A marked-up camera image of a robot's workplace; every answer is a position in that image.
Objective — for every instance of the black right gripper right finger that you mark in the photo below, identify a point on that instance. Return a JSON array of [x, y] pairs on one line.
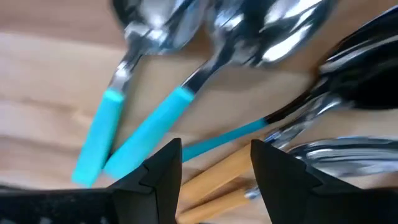
[[311, 205]]

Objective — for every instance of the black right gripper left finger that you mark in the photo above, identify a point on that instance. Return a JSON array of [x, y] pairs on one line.
[[93, 208]]

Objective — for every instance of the dark round object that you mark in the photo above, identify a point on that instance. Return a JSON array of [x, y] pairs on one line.
[[149, 133]]

